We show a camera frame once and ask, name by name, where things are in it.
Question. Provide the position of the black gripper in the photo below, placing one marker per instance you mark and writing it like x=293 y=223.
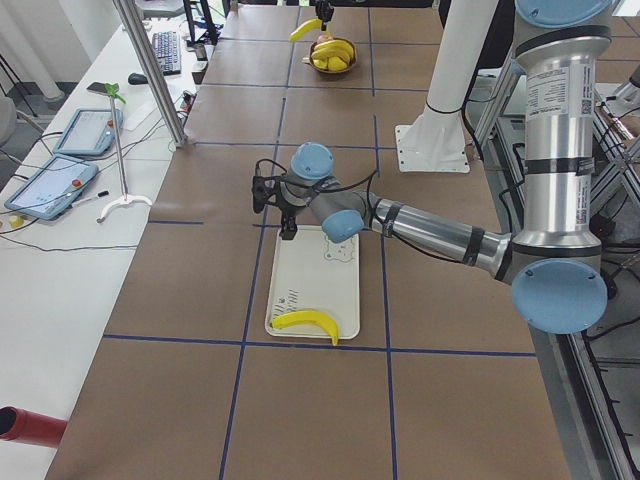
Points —
x=325 y=9
x=287 y=208

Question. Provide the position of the yellow banana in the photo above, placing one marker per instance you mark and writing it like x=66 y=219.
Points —
x=335 y=47
x=304 y=28
x=309 y=317

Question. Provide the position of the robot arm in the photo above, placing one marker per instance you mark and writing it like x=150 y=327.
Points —
x=545 y=250

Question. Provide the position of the brown wicker basket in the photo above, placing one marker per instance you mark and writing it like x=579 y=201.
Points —
x=321 y=64

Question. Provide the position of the red pink apple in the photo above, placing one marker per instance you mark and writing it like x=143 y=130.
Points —
x=324 y=38

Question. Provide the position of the white rectangular tray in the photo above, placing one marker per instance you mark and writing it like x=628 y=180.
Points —
x=310 y=272

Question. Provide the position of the yellow pear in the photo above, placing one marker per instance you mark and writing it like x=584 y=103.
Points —
x=336 y=64

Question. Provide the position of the black keyboard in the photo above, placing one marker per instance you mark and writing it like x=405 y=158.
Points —
x=167 y=51

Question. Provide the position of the far teach pendant tablet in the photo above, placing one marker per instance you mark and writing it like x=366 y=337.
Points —
x=89 y=132

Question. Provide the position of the teach pendant tablet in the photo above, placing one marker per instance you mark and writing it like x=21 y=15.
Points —
x=89 y=132
x=53 y=188

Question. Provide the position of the near teach pendant tablet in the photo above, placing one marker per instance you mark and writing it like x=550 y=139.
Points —
x=53 y=188

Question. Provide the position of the red cylinder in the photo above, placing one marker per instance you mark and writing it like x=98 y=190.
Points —
x=23 y=426

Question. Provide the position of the white camera pole stand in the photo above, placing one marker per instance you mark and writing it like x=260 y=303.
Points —
x=435 y=141

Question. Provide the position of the aluminium frame post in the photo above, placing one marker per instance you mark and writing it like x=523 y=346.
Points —
x=133 y=25

